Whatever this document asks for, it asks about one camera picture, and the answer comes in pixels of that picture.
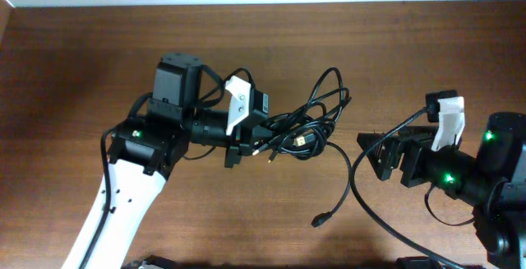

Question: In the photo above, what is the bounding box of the black USB cable white plug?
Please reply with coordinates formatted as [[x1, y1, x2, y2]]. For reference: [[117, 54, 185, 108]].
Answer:
[[250, 112, 321, 157]]

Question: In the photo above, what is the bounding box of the thick black cable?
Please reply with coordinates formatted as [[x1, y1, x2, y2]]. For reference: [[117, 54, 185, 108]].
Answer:
[[262, 118, 353, 230]]

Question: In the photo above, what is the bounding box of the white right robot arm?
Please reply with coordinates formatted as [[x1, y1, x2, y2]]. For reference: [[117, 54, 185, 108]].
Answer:
[[357, 112, 525, 268]]

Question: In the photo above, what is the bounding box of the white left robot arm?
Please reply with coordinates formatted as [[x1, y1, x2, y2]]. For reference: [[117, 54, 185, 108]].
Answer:
[[63, 53, 271, 268]]

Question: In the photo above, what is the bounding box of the black right camera cable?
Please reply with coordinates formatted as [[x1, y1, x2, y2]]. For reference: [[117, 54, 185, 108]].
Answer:
[[349, 106, 476, 269]]

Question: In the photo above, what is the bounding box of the black camera cable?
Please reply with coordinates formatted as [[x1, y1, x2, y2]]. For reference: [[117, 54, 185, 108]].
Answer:
[[180, 67, 256, 161], [349, 106, 476, 269]]

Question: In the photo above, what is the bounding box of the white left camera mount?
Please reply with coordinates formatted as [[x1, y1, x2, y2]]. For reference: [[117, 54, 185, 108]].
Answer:
[[225, 76, 251, 136]]

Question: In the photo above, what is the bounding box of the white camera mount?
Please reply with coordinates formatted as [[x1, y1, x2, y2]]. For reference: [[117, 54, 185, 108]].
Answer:
[[431, 96, 465, 151], [225, 76, 251, 136]]

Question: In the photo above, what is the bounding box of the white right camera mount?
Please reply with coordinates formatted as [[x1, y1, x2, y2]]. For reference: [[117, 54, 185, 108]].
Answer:
[[431, 96, 465, 151]]

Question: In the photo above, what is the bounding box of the black left camera cable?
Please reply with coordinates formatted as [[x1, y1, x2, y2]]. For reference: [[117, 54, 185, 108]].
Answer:
[[180, 67, 256, 161]]

